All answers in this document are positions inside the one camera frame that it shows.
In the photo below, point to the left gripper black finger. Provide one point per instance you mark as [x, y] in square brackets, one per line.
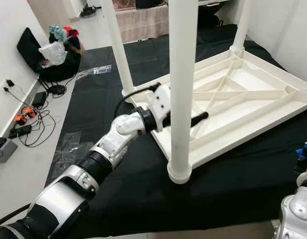
[200, 118]

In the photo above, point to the white plastic table top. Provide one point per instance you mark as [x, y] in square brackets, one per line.
[248, 94]

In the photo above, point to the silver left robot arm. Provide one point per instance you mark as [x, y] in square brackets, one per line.
[73, 186]

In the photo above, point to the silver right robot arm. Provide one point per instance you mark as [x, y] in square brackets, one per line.
[297, 214]

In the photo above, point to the black table cloth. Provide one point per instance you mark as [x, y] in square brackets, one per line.
[148, 199]

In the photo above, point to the grey power brick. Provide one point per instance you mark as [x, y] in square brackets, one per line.
[5, 149]

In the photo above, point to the black round stool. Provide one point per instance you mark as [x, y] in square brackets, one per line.
[208, 17]

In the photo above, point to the orange black plug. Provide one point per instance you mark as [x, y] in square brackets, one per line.
[30, 112]
[20, 119]

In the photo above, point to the black power strip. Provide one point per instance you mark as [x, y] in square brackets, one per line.
[20, 130]

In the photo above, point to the beige cloth covered bench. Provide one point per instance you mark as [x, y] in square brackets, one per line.
[143, 22]

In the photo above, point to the black round floor device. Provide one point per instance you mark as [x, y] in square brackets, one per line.
[89, 11]
[56, 89]

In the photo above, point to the black power adapter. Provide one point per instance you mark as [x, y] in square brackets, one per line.
[39, 98]

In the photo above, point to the black bag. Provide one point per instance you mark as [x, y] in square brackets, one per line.
[26, 50]

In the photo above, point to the red cloth item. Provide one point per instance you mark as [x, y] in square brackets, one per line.
[70, 31]

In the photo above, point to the teal crumpled cloth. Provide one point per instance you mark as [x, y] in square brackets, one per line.
[57, 33]

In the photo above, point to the black wall plug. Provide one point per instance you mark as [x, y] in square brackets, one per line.
[9, 82]

